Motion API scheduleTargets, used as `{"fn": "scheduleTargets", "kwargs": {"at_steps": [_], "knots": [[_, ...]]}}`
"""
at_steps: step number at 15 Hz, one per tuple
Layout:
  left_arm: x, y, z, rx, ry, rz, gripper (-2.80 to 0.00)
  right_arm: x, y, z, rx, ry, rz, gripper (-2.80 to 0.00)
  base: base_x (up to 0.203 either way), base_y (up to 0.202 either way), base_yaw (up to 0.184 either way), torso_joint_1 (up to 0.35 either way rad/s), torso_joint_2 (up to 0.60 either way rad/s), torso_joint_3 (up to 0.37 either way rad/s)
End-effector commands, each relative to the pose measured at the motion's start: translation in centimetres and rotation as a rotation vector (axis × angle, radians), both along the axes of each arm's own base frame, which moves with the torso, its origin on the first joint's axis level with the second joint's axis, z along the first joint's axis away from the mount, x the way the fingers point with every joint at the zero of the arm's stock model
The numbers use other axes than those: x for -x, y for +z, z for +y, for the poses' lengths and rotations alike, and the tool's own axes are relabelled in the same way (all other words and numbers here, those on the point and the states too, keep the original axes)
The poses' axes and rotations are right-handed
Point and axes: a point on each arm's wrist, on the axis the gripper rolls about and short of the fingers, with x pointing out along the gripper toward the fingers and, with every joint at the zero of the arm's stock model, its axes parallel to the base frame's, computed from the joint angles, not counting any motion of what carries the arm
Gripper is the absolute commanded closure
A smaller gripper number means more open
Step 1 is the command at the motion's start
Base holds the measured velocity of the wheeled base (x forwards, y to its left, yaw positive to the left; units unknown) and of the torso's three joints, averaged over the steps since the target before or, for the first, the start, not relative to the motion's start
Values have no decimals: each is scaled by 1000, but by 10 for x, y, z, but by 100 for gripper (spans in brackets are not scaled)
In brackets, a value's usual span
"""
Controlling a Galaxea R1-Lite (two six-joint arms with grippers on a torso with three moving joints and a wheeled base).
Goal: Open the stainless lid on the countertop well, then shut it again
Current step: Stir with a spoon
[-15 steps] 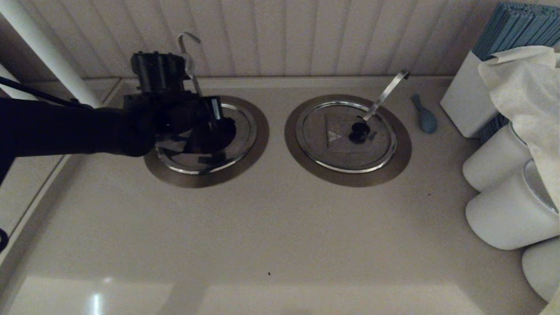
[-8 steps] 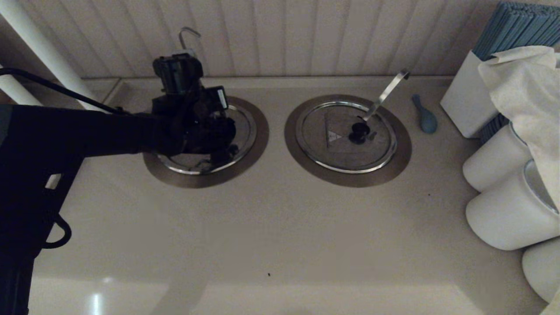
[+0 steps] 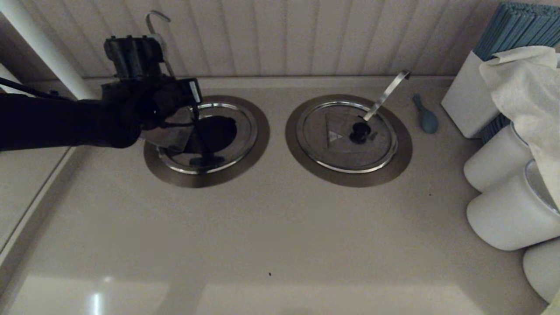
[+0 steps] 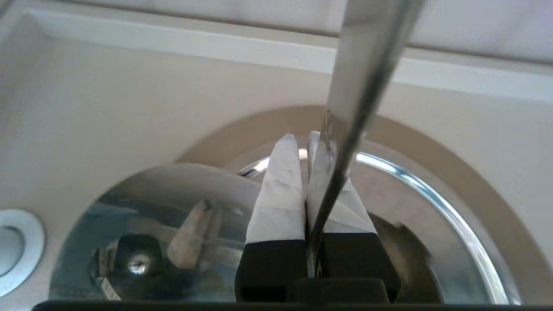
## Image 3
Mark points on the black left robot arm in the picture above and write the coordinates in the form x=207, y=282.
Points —
x=52, y=118

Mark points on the thick white pole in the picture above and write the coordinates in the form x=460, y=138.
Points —
x=4, y=72
x=43, y=43

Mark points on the white cylindrical container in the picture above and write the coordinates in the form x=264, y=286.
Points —
x=494, y=162
x=505, y=211
x=544, y=271

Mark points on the small blue spoon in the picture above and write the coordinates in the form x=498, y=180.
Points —
x=428, y=122

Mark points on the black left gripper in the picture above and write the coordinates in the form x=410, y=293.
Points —
x=153, y=100

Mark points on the white box of blue sticks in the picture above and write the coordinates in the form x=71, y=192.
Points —
x=514, y=28

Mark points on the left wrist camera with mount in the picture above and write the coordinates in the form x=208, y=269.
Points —
x=131, y=57

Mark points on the white square holder box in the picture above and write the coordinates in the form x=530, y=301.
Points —
x=466, y=100

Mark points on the steel pot lid black knob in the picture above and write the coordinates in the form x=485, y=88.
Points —
x=326, y=151
x=170, y=135

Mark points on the white cloth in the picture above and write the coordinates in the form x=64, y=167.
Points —
x=525, y=87

